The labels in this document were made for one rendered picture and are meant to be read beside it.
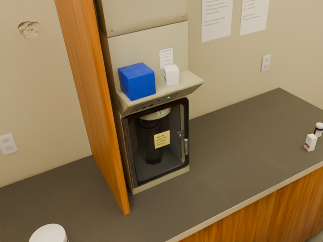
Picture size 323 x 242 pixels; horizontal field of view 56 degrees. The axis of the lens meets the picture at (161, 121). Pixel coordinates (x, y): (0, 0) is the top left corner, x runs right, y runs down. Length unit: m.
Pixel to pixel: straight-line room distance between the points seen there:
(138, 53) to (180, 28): 0.19
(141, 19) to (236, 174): 0.90
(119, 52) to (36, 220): 0.86
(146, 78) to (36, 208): 0.86
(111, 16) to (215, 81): 1.08
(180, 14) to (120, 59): 0.28
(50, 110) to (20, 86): 0.19
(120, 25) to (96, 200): 0.83
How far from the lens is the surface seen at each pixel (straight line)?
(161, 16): 1.14
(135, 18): 1.09
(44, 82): 1.54
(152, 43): 1.14
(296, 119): 2.07
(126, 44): 1.10
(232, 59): 2.01
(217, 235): 1.60
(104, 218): 1.44
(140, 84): 1.05
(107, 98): 1.05
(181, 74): 1.23
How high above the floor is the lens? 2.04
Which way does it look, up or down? 34 degrees down
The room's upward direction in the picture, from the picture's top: 4 degrees counter-clockwise
